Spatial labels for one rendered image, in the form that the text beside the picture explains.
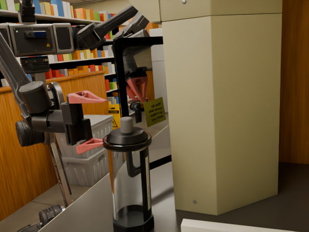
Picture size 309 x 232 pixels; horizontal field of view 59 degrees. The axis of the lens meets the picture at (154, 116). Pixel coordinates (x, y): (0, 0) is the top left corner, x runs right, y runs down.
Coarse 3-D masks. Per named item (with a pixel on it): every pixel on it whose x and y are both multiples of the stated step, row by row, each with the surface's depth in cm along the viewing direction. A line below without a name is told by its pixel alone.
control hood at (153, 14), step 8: (128, 0) 63; (136, 0) 62; (144, 0) 62; (152, 0) 61; (136, 8) 63; (144, 8) 62; (152, 8) 61; (160, 8) 61; (144, 16) 63; (152, 16) 62; (160, 16) 61
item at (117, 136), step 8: (120, 120) 59; (128, 120) 58; (120, 128) 60; (128, 128) 59; (136, 128) 62; (112, 136) 58; (120, 136) 57; (128, 136) 57; (136, 136) 57; (144, 136) 59; (120, 144) 57
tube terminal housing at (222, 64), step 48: (192, 0) 58; (240, 0) 59; (192, 48) 60; (240, 48) 61; (192, 96) 63; (240, 96) 64; (192, 144) 66; (240, 144) 67; (192, 192) 69; (240, 192) 69
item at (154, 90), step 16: (128, 48) 75; (144, 48) 78; (160, 48) 82; (128, 64) 75; (144, 64) 79; (160, 64) 82; (128, 80) 76; (144, 80) 79; (160, 80) 83; (128, 96) 77; (144, 96) 80; (160, 96) 84; (144, 112) 81; (160, 112) 85; (144, 128) 82; (160, 128) 86; (160, 144) 87
